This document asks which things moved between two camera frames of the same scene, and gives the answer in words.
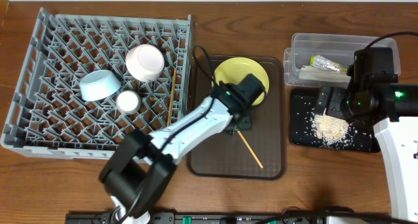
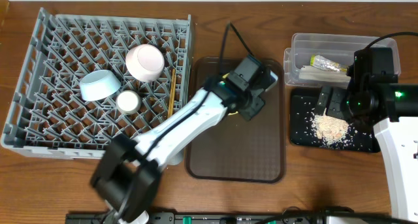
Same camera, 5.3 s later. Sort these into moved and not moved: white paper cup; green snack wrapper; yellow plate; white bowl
Moved: yellow plate
Not moved: green snack wrapper; white bowl; white paper cup
